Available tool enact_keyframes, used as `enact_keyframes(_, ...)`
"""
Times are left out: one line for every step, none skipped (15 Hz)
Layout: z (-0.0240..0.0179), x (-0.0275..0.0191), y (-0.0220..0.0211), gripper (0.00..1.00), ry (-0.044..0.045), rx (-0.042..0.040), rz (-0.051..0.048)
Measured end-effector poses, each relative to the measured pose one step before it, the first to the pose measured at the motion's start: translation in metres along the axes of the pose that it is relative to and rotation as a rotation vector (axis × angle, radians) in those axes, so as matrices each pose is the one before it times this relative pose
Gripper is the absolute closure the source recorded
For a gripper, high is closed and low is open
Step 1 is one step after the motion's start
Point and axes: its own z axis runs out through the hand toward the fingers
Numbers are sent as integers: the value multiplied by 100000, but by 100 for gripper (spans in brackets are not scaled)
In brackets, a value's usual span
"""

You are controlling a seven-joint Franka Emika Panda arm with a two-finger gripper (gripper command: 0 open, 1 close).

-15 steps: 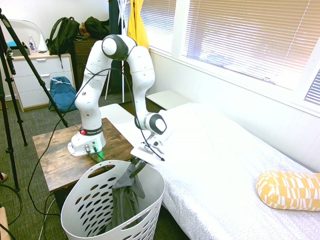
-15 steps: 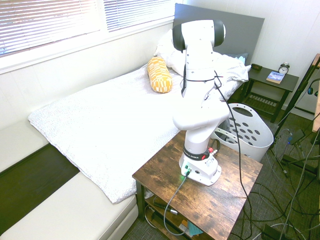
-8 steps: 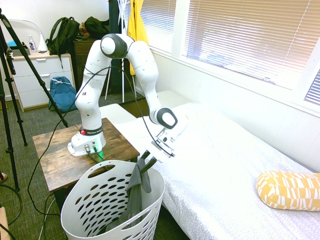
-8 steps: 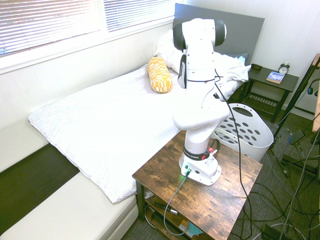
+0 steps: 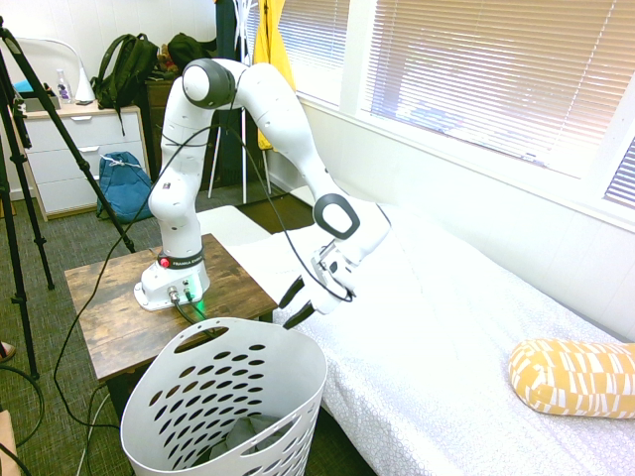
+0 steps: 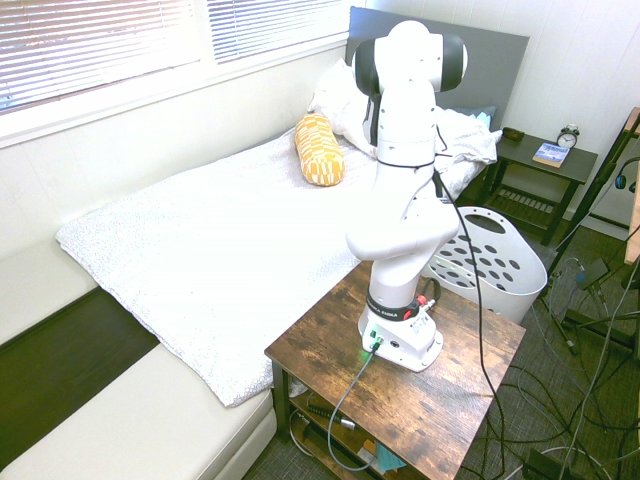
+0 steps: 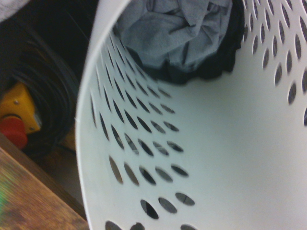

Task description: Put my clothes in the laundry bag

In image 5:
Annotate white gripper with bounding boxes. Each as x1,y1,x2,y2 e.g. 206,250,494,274
279,260,357,331

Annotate dark grey shirt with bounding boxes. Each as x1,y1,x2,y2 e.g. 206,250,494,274
225,415,299,455

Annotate white perforated laundry basket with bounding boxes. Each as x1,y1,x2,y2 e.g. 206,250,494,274
120,316,328,476

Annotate dark clothes in basket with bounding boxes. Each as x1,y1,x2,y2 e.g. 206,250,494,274
190,435,234,470

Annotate dark olive bag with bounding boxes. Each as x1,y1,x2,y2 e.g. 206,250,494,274
166,32,219,64

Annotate cream bench cushion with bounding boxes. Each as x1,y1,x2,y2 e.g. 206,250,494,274
197,204,273,244

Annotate white low ledge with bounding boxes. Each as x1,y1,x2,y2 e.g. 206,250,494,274
290,178,383,209

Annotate white coat rack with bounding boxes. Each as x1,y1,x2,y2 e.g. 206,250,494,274
207,0,273,204

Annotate dark wooden cabinet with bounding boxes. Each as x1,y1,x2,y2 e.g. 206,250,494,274
145,78,272,199

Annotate white dotted duvet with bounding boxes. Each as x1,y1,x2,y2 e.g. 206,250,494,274
217,201,635,476

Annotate rustic wooden side table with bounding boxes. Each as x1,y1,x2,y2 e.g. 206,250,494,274
63,232,279,422

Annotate narrow white window blinds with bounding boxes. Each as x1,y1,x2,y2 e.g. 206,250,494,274
246,0,351,108

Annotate yellow hanging jacket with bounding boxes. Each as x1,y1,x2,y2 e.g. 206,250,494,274
252,0,298,153

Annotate white drawer dresser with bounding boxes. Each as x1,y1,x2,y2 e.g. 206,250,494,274
22,103,150,222

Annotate brown stuffed toy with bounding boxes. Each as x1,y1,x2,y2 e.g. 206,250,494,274
156,43,176,75

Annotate yellow patterned bolster pillow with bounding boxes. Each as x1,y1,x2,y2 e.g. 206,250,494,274
507,337,635,420

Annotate dark hanging coat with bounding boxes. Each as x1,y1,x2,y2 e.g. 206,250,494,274
213,0,249,63

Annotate black backpack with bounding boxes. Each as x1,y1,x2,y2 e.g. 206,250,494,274
89,33,161,138

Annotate white desk lamp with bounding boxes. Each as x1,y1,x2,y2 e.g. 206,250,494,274
9,37,95,105

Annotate large white window blinds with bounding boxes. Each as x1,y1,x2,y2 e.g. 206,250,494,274
360,0,635,179

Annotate clear plastic bottle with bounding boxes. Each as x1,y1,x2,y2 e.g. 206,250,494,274
55,67,74,105

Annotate brown cardboard box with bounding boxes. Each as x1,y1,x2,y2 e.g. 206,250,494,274
0,409,19,476

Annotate grey storage box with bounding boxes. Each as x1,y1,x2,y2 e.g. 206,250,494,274
22,96,61,114

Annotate small white window blinds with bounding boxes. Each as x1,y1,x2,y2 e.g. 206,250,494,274
602,138,635,209

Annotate thin robot base cable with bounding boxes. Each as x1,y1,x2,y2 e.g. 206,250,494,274
186,292,209,323

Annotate thick black robot base cable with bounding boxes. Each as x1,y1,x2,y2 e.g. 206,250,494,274
171,292,222,343

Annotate blue drawstring bag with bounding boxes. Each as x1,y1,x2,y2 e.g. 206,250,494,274
96,151,155,224

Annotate long black wrist cable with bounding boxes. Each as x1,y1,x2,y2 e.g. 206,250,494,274
53,123,356,430

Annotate white floor cable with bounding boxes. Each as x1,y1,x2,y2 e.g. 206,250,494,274
78,391,120,476

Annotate black camera tripod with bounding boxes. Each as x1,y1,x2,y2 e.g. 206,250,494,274
0,14,136,381

